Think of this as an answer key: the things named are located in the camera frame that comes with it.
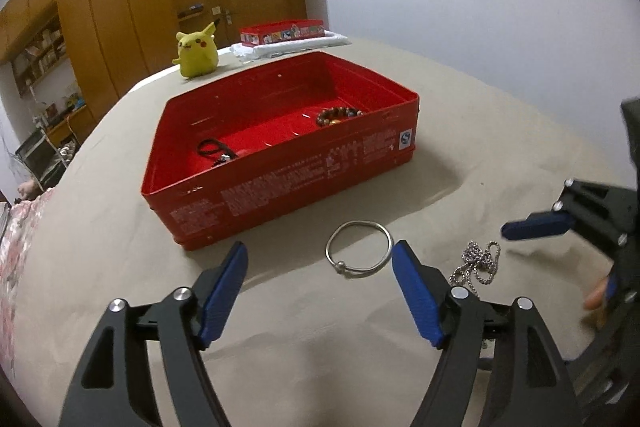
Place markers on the person's right hand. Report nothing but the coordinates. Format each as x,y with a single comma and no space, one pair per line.
595,297

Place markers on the white folded cloth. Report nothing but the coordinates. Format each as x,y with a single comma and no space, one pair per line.
300,48

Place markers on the small red printed box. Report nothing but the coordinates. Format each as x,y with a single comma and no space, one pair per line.
280,33

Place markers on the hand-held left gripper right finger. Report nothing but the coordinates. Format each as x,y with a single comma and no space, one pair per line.
417,299

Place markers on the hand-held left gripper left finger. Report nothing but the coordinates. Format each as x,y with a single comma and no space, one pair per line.
225,294

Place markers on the red tin box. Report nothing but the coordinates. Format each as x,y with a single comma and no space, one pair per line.
300,187

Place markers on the pink floral quilt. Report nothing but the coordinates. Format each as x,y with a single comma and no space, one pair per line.
15,267

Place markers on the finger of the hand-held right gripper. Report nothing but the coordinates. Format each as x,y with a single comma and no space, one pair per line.
537,227

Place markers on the metal frame chair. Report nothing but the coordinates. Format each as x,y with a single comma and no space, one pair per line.
40,157

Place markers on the wooden wardrobe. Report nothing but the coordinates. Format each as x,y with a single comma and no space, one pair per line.
115,7

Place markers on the yellow plush toy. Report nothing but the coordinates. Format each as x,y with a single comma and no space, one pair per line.
197,54

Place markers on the wooden desk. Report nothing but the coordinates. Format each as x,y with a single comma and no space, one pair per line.
65,119

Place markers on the silver bangle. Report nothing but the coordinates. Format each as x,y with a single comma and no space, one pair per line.
341,265

